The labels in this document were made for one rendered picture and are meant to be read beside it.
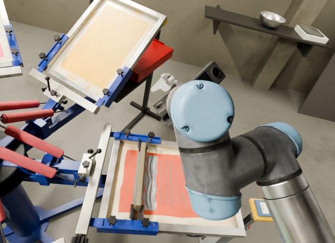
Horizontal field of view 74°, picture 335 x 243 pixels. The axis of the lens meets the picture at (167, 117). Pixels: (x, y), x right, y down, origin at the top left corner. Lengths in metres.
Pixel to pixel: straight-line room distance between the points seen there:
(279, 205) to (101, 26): 1.70
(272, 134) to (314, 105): 4.06
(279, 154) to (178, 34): 3.80
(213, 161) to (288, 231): 0.18
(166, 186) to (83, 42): 1.20
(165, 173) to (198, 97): 1.21
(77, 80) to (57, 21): 3.10
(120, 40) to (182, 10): 2.32
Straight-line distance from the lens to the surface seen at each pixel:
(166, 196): 1.37
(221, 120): 0.27
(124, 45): 1.72
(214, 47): 4.18
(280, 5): 4.10
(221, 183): 0.31
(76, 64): 1.77
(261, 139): 0.38
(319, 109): 4.53
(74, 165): 1.35
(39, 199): 2.48
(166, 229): 1.27
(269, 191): 0.41
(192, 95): 0.26
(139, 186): 1.26
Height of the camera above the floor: 2.18
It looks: 45 degrees down
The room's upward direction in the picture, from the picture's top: 16 degrees clockwise
